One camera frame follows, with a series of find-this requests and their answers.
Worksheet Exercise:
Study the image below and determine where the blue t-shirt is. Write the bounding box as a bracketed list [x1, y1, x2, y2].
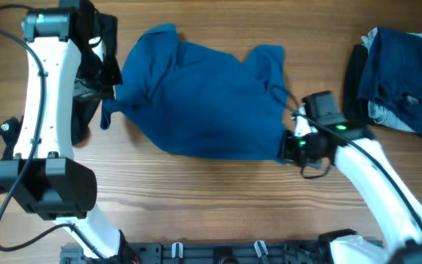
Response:
[100, 23, 287, 161]

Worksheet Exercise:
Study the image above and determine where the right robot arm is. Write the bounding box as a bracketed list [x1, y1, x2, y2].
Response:
[280, 92, 422, 263]

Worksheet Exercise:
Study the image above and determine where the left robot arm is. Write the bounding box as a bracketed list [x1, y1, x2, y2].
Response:
[0, 1, 140, 263]

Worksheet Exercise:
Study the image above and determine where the black t-shirt with logo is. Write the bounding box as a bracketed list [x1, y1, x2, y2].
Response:
[0, 12, 123, 194]

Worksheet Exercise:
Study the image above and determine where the folded black garment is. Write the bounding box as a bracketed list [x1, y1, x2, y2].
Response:
[342, 44, 374, 125]

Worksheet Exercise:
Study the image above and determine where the folded navy blue garment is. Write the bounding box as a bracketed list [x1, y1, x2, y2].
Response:
[357, 26, 422, 147]

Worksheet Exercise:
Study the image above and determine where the right black camera cable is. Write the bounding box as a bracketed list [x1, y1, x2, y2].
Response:
[269, 84, 422, 264]

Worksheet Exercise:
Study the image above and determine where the black camera cable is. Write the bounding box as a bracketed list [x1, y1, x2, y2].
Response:
[0, 4, 104, 261]
[269, 84, 422, 264]

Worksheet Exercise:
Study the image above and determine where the left black camera cable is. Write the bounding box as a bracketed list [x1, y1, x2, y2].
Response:
[0, 4, 104, 261]

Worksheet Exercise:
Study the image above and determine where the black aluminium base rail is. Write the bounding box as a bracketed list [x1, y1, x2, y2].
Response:
[59, 240, 335, 264]

